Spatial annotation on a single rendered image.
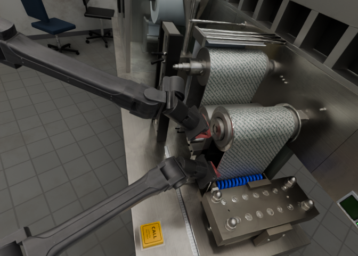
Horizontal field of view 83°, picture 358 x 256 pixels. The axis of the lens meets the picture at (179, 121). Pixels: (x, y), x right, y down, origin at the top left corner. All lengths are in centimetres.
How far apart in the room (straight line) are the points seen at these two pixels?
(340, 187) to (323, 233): 156
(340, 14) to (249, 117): 40
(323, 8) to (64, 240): 94
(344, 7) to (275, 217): 69
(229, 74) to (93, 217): 61
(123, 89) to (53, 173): 169
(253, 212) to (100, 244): 124
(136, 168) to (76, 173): 118
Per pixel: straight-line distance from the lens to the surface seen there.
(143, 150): 101
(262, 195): 86
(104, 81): 53
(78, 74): 54
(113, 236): 178
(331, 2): 86
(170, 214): 85
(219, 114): 65
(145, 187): 54
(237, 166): 78
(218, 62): 75
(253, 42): 84
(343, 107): 78
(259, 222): 80
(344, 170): 81
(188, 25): 122
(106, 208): 52
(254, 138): 68
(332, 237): 241
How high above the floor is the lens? 168
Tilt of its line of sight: 42 degrees down
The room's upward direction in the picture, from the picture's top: 12 degrees clockwise
